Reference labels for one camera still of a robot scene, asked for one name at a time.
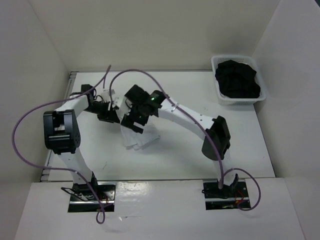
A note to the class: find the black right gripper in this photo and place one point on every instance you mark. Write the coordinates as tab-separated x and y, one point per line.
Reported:
129	119

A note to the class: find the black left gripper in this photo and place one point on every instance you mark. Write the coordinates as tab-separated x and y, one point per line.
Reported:
109	115

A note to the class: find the white skirt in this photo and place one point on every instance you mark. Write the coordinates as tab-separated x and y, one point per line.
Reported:
131	139

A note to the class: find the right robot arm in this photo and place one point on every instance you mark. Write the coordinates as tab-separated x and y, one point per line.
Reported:
137	106

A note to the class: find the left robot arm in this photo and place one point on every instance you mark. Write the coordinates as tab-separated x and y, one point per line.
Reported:
62	136

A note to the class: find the white plastic laundry basket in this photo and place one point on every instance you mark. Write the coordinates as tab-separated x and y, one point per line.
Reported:
224	100

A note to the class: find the black skirt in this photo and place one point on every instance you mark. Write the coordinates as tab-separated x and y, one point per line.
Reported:
237	80

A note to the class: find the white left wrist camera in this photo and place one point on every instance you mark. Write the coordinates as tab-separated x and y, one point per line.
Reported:
109	96

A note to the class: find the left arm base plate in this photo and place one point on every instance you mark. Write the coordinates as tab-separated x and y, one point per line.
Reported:
106	192

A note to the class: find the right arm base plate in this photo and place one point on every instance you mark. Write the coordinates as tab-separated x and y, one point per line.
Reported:
227	198

